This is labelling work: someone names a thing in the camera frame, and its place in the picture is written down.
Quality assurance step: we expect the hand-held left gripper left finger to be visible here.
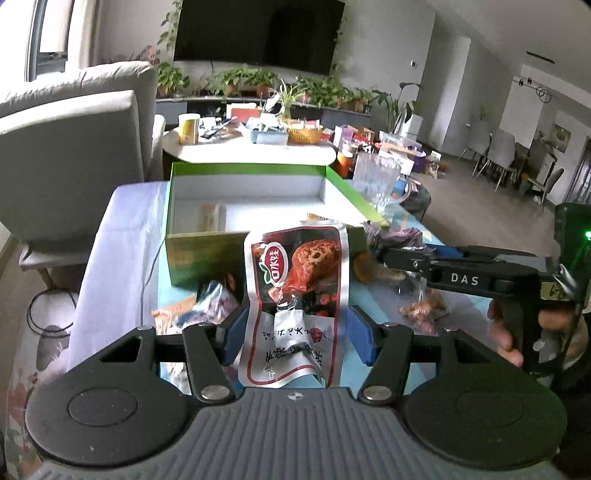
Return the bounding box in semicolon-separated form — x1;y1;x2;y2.
93;305;253;405

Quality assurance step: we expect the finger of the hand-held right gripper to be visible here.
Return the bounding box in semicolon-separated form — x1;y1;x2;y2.
382;244;560;274
406;257;543;298

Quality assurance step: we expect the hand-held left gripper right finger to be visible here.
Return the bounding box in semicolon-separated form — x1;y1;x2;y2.
346;305;502;407

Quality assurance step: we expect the green cardboard box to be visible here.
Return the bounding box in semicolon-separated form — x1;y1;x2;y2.
165;161;392;290

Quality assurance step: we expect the red white snack packet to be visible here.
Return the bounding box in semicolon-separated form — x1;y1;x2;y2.
238;223;352;389

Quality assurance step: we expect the person's right hand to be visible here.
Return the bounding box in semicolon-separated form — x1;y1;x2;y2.
487;298;591;370

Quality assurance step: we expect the clear blue snack packet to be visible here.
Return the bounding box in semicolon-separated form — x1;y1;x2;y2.
196;278;244;325

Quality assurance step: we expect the clear packet brown snack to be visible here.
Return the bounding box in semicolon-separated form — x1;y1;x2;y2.
398;290;450;334

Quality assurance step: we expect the purple snack packet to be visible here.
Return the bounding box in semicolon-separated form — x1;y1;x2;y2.
364;220;424;251

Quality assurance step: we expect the dark round side table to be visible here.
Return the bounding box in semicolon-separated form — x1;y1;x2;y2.
401;179;433;223

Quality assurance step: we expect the dark dining chair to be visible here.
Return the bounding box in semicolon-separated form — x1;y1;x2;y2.
525;167;567;214

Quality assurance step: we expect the orange flat snack packet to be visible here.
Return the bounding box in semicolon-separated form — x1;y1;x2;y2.
151;296;200;336

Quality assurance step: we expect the orange round snack packet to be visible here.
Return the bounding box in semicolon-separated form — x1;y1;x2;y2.
352;253;385;284

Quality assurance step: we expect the clear glass mug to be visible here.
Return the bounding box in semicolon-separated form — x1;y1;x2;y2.
352;151;417;212

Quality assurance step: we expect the grey dining chair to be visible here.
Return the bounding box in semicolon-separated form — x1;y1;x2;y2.
478;129;517;191
461;121;491;179

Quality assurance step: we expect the white tablecloth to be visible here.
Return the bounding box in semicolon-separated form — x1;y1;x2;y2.
68;181;170;371

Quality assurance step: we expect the tall leafy floor plant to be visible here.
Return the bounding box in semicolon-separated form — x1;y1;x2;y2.
373;81;424;134

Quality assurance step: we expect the white round coffee table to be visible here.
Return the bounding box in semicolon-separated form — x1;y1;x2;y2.
161;124;339;165

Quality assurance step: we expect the wicker basket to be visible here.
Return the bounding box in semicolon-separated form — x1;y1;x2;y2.
286;124;325;145

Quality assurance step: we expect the blue grey tray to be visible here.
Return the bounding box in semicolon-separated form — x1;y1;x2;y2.
241;124;290;145

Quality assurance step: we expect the yellow can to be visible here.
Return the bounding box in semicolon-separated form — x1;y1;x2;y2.
178;113;201;147

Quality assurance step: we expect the floral rug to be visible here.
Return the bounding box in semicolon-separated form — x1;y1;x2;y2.
0;295;80;462

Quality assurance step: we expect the spider plant in vase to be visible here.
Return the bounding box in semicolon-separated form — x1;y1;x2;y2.
271;78;306;124

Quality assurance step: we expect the dark low television cabinet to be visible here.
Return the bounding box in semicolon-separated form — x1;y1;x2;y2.
154;95;376;126

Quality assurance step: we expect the grey sofa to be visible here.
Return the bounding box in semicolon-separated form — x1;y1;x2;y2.
0;60;167;278

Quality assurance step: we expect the row of potted plants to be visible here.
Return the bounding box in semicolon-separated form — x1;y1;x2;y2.
154;60;376;114

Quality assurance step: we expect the red flower decoration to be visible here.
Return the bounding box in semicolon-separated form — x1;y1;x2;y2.
131;44;162;66

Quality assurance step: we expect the window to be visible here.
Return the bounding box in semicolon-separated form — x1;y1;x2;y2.
25;0;71;80

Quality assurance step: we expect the framed wall picture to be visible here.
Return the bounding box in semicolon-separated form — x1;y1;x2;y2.
551;124;574;154

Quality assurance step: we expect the black cable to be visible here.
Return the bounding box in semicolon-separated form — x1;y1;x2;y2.
25;287;80;334

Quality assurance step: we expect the black wall television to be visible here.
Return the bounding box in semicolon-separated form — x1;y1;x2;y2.
173;0;347;78

